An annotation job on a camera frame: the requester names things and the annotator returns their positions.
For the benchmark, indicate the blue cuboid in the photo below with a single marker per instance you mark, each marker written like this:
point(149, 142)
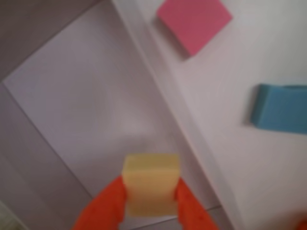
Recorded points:
point(283, 110)

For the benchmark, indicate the pink cuboid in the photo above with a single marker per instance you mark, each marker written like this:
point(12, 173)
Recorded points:
point(194, 24)

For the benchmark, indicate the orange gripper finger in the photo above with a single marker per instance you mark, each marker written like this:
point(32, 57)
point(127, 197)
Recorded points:
point(103, 208)
point(192, 210)

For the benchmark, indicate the white box bin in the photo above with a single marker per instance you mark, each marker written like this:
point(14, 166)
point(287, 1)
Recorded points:
point(84, 95)

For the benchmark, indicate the yellow cuboid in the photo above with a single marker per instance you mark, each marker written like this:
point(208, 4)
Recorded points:
point(151, 184)

